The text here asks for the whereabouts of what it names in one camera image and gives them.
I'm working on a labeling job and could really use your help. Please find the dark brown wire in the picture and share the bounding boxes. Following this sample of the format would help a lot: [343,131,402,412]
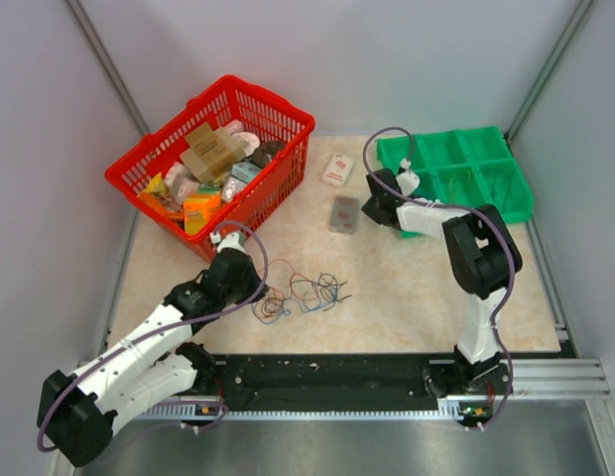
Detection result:
[485,168,515,214]

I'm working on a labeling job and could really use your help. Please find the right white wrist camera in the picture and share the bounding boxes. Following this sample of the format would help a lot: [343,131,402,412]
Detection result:
[396,159,421,196]

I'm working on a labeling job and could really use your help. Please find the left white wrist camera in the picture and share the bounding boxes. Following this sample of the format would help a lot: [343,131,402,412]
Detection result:
[209,231,246,254]

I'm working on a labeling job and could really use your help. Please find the teal small box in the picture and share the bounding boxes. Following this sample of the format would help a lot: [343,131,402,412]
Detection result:
[230,161,262,189]

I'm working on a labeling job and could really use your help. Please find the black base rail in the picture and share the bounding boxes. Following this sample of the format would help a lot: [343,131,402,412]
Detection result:
[187,353,510,413]

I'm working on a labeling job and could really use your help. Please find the clear plastic card case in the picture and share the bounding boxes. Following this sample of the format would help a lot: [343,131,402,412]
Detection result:
[328,195,360,235]

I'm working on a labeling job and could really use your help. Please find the pink wrapped pack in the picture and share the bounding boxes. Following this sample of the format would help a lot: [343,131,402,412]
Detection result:
[164,162,199,202]

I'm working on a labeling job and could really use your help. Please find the orange snack box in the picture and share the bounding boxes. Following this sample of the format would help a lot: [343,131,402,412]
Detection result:
[183,193,222,236]

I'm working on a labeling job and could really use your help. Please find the aluminium frame rail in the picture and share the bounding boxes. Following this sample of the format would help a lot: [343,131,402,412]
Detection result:
[512,322,611,401]

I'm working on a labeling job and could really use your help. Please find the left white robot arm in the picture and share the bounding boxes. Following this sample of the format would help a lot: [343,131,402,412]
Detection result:
[37,248,267,467]

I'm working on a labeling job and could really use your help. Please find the yellow wire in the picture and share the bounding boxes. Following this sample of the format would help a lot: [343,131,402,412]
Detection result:
[446,169,475,204]

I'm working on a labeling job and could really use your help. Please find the brown cardboard box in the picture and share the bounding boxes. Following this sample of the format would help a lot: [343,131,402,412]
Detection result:
[180,123,245,182]

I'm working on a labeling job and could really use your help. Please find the red plastic basket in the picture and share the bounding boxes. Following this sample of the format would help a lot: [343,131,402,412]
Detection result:
[105,75,315,260]

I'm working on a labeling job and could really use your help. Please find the green compartment tray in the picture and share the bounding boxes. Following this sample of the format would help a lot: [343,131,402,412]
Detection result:
[376,126,534,224]

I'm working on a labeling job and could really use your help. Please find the white slotted cable duct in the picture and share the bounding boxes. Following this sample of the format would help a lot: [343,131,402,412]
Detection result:
[141,401,223,419]

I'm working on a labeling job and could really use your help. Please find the coloured wire bundle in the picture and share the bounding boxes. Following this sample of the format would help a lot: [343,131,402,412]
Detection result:
[250,257,353,325]

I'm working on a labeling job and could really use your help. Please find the yellow snack packet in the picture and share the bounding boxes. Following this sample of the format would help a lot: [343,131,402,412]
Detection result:
[137,173,185,222]

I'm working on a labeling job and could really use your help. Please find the white pink pouch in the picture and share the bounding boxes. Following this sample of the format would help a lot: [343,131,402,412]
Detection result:
[224,119,261,157]

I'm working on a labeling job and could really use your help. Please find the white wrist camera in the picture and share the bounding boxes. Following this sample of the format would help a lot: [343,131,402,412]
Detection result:
[396,159,421,196]
[209,231,246,254]

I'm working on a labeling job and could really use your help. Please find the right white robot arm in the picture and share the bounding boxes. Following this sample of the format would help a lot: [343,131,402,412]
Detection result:
[362,169,523,397]

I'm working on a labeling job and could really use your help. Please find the white red card box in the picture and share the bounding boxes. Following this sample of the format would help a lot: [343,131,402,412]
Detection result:
[321,153,356,188]

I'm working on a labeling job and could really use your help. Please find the dark brown round item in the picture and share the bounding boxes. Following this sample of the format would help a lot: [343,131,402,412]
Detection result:
[250,140,286,169]

